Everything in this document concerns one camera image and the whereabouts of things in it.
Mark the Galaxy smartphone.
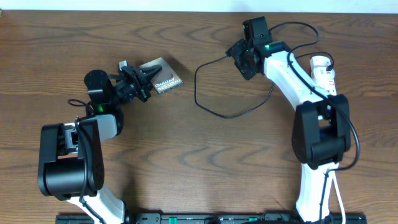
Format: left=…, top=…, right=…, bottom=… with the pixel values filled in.
left=139, top=57, right=183, bottom=95

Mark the black charging cable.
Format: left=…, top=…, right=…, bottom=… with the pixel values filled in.
left=194, top=51, right=335, bottom=119

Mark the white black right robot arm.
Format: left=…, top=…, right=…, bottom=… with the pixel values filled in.
left=226, top=17, right=351, bottom=223

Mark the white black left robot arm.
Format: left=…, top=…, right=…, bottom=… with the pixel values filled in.
left=37, top=61, right=162, bottom=223

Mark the white charger plug adapter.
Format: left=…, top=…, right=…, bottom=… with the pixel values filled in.
left=310, top=55, right=331, bottom=70

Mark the white power strip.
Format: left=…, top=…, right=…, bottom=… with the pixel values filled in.
left=311, top=64, right=337, bottom=96

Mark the white power strip cord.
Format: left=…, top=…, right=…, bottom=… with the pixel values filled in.
left=329, top=161, right=346, bottom=224

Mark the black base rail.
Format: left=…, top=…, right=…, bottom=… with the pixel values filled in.
left=55, top=211, right=368, bottom=224

